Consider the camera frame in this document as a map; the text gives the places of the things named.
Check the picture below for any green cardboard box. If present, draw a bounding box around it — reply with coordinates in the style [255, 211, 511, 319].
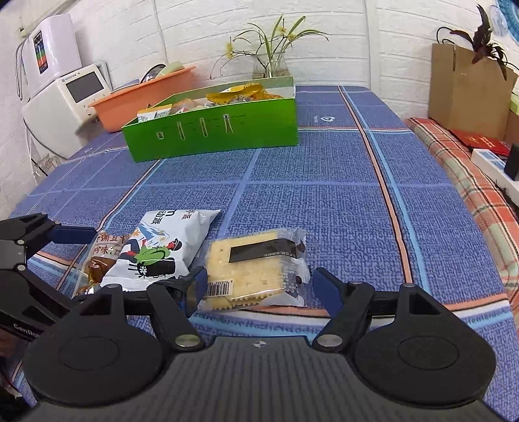
[122, 76, 300, 164]

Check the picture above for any clear packet of brown snacks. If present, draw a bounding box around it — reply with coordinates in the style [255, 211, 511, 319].
[75, 230, 124, 300]

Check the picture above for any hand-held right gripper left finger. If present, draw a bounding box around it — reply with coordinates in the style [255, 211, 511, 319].
[73, 266, 208, 350]

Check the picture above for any white long box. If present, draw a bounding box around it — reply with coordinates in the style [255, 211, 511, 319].
[471, 148, 519, 199]

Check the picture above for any green orchid plant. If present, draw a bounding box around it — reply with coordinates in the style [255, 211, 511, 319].
[210, 14, 331, 80]

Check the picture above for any clear cracker packet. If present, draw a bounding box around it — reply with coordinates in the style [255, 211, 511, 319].
[199, 227, 313, 313]

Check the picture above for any white water purifier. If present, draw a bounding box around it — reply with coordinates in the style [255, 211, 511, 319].
[16, 14, 84, 98]

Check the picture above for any yellow clear snack packet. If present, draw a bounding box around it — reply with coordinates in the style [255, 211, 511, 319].
[206, 82, 265, 105]

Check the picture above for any blue round decoration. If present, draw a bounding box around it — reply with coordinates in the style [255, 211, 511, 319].
[489, 0, 519, 43]

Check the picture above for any purple leaf plant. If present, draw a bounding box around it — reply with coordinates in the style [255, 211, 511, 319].
[470, 4, 509, 80]

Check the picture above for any white packet with green figure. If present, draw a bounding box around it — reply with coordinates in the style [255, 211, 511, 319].
[101, 209, 222, 293]

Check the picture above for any pale green bowl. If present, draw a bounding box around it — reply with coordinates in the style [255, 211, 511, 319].
[156, 61, 185, 78]

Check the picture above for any red book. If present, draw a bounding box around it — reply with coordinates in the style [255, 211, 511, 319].
[450, 129, 512, 157]

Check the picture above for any orange plastic basin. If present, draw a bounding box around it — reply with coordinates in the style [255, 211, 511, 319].
[88, 66, 196, 132]

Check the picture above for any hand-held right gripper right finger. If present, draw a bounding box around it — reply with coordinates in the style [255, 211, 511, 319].
[312, 267, 447, 350]

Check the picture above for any white appliance with screen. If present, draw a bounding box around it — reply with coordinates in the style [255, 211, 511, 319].
[22, 61, 114, 161]

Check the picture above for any blue checked cloth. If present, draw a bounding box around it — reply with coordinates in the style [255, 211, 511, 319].
[8, 84, 515, 406]

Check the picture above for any brown paper bag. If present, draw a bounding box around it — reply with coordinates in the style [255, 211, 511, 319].
[428, 26, 519, 141]

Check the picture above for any black box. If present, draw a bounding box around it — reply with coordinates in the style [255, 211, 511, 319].
[504, 143, 519, 181]

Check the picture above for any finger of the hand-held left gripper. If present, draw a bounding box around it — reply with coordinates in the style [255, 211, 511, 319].
[0, 213, 98, 260]

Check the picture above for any white power strip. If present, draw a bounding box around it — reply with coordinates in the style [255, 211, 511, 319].
[34, 154, 61, 175]

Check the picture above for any metal flexible hose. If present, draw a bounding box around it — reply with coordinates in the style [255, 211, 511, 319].
[15, 41, 27, 98]

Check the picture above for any orange plaid cloth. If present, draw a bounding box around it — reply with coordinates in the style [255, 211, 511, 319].
[404, 117, 519, 325]

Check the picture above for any glass vase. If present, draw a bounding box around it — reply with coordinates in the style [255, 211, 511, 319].
[252, 55, 289, 79]

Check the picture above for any glass pot lid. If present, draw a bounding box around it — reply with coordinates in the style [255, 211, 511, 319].
[140, 65, 165, 84]

